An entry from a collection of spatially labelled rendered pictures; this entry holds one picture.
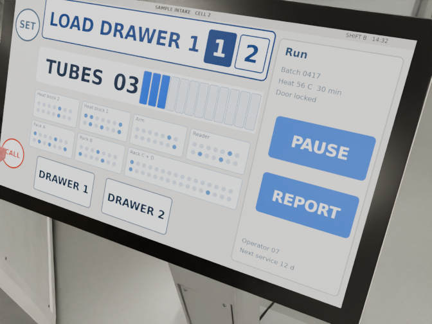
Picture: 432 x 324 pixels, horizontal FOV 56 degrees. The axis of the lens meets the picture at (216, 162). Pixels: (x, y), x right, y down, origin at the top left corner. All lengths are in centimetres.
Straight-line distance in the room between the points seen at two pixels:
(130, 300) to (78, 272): 25
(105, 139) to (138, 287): 113
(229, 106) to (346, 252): 19
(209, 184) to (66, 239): 139
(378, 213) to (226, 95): 19
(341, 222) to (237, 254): 12
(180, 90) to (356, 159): 20
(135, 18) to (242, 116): 17
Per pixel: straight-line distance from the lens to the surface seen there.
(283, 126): 43
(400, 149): 42
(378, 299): 159
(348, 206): 43
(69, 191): 56
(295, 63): 43
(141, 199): 50
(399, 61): 42
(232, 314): 90
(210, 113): 45
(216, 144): 45
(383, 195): 42
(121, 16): 51
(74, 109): 54
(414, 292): 164
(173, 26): 48
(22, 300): 138
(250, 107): 43
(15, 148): 61
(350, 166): 42
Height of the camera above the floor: 139
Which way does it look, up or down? 47 degrees down
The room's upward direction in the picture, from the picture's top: 6 degrees counter-clockwise
